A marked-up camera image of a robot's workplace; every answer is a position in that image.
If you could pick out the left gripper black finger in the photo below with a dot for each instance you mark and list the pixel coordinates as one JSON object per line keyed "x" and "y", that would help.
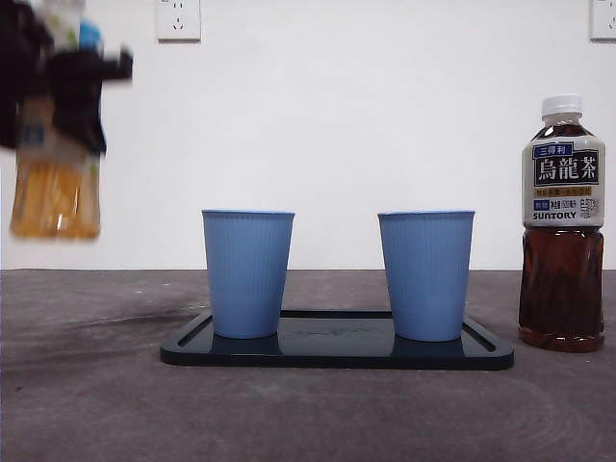
{"x": 91, "y": 66}
{"x": 79, "y": 113}

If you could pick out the jasmine tea bottle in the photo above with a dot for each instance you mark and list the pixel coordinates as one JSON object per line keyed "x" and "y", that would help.
{"x": 53, "y": 202}

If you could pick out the dark oolong tea bottle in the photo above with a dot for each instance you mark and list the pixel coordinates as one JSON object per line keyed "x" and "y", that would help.
{"x": 560, "y": 289}

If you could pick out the blue ribbed plastic cup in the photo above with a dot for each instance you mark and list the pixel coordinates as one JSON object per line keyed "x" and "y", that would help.
{"x": 248, "y": 274}
{"x": 426, "y": 279}

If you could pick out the dark blue rectangular tray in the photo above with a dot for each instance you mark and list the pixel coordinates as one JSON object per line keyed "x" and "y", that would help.
{"x": 337, "y": 353}

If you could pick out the white wall socket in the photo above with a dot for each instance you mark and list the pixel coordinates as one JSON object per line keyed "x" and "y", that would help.
{"x": 178, "y": 24}
{"x": 604, "y": 24}

